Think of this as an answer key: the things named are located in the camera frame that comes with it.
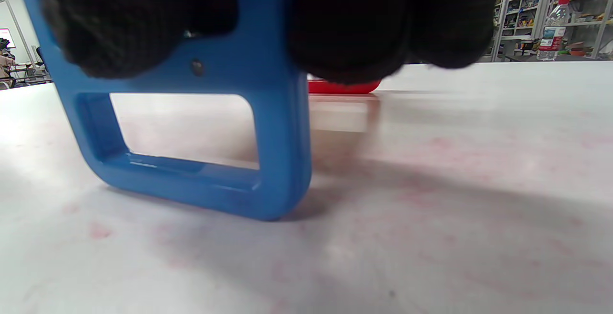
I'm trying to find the person's right hand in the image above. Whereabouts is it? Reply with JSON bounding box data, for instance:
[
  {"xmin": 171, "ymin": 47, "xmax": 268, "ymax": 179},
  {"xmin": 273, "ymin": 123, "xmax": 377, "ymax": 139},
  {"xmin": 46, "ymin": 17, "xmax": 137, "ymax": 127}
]
[{"xmin": 36, "ymin": 0, "xmax": 508, "ymax": 85}]

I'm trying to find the rainbow wooden hammer bench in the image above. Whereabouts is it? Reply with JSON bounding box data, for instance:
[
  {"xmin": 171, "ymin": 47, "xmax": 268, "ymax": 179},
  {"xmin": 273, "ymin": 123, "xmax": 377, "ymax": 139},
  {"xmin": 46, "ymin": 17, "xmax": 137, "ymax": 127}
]
[{"xmin": 12, "ymin": 0, "xmax": 384, "ymax": 222}]

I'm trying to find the clear plastic water bottle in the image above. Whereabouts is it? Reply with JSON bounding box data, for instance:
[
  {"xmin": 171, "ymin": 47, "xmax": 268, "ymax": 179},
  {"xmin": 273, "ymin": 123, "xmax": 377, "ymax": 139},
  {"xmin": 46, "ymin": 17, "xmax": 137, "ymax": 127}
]
[{"xmin": 536, "ymin": 0, "xmax": 572, "ymax": 61}]

